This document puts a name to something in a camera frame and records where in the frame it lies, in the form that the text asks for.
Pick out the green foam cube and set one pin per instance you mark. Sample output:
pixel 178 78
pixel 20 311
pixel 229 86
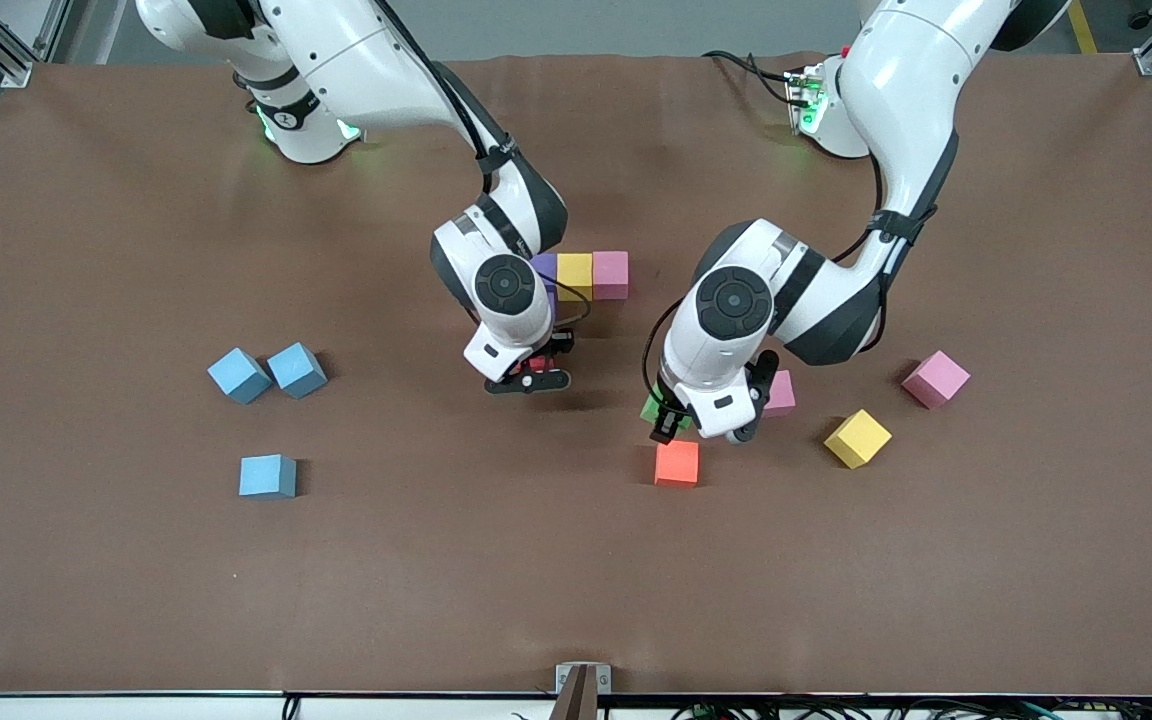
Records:
pixel 654 406

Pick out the red foam cube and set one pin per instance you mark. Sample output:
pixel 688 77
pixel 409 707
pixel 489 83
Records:
pixel 539 364

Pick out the purple foam cube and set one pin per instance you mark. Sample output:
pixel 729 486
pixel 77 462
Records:
pixel 545 268
pixel 549 309

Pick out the yellow foam cube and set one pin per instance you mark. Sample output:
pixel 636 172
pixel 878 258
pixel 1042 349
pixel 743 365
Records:
pixel 576 276
pixel 857 438

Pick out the pink foam cube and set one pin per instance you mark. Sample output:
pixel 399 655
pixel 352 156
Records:
pixel 611 274
pixel 783 392
pixel 935 379

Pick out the blue foam cube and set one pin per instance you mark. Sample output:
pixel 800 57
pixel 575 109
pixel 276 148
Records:
pixel 239 375
pixel 267 476
pixel 296 369

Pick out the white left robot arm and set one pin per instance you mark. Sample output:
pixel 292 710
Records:
pixel 906 90

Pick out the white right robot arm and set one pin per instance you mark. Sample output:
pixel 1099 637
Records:
pixel 366 70

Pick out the arm base connector plate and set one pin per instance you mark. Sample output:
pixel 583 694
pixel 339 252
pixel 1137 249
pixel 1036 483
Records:
pixel 808 100

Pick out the orange foam cube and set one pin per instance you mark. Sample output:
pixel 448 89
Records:
pixel 676 463

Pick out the brown table mat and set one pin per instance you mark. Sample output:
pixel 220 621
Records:
pixel 136 580

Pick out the grey metal table bracket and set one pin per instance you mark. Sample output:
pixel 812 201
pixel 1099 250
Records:
pixel 583 678

